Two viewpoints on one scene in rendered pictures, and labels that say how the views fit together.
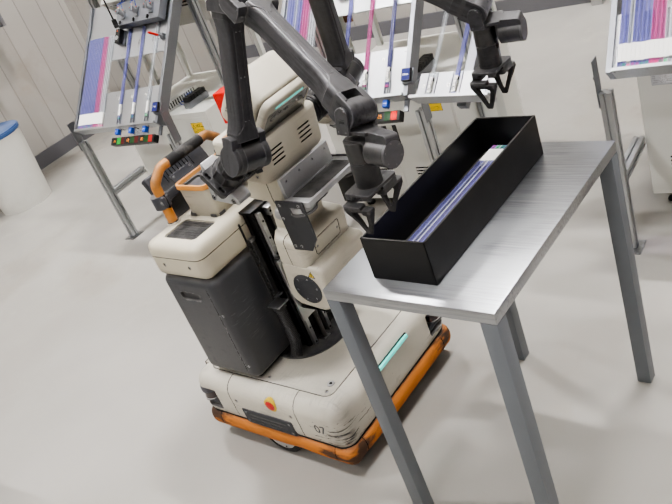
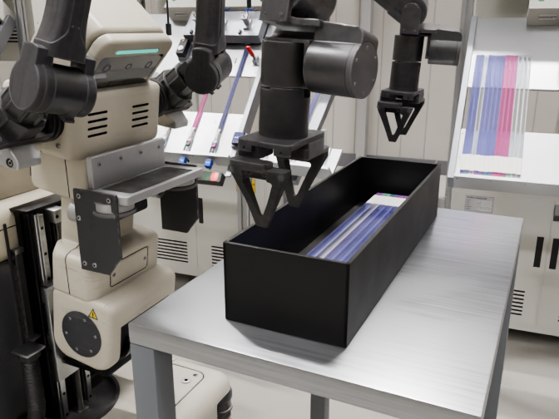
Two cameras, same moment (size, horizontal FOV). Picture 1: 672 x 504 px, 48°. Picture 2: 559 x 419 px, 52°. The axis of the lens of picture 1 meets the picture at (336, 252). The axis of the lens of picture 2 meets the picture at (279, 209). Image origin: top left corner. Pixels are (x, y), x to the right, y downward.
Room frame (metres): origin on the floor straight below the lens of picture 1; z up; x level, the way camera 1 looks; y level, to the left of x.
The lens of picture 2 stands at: (0.82, 0.13, 1.17)
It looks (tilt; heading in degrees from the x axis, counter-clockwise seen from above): 18 degrees down; 338
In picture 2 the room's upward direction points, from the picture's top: straight up
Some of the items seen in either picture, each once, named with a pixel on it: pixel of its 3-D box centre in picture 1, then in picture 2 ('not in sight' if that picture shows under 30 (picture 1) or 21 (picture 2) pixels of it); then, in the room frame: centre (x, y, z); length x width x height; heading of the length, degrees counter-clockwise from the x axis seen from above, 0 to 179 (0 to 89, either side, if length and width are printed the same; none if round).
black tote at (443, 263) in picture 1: (458, 192); (354, 225); (1.62, -0.33, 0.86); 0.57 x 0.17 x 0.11; 133
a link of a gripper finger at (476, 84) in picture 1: (489, 89); (396, 117); (1.79, -0.51, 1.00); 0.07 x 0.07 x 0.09; 43
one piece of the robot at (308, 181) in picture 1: (318, 192); (137, 199); (1.95, -0.02, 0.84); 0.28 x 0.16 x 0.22; 133
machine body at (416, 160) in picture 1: (426, 119); (227, 206); (3.48, -0.66, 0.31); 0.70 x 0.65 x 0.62; 47
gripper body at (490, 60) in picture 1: (489, 57); (404, 80); (1.81, -0.54, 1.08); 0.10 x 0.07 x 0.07; 133
